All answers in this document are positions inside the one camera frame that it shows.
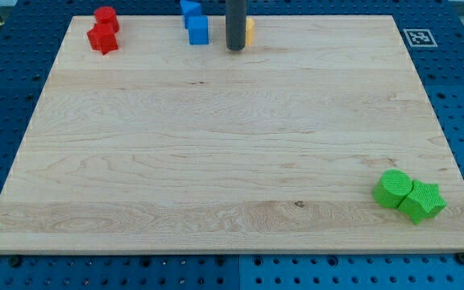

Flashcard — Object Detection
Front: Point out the red star block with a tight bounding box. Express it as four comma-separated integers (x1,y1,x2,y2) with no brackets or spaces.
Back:
87,23,118,55

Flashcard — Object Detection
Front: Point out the yellow heart block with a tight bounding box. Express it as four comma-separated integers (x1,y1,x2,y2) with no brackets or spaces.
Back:
245,18,255,46

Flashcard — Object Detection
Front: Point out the white fiducial marker tag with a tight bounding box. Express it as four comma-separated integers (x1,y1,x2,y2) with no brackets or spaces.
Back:
404,28,437,48

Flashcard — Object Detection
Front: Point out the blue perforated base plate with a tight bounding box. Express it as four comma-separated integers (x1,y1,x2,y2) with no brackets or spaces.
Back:
0,0,464,289

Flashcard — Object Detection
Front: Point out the green cylinder block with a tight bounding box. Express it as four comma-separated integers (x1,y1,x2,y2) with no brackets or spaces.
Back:
373,169,412,209

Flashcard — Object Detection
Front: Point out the red cylinder block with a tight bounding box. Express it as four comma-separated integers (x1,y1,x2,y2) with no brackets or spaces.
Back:
93,6,120,32

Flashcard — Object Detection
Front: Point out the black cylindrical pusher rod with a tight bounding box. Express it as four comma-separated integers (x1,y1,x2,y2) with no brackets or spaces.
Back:
226,0,247,52

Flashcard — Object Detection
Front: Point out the wooden board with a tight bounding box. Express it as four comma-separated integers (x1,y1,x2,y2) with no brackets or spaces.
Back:
0,15,464,255

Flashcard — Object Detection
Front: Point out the blue triangle block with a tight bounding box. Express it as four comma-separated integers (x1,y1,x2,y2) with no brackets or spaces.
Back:
180,0,202,29

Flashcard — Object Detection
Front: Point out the green star block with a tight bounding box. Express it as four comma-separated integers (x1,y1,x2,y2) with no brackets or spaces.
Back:
397,180,448,225

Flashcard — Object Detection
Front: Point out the blue cube block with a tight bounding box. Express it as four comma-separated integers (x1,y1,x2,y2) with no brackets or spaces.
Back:
188,15,209,45

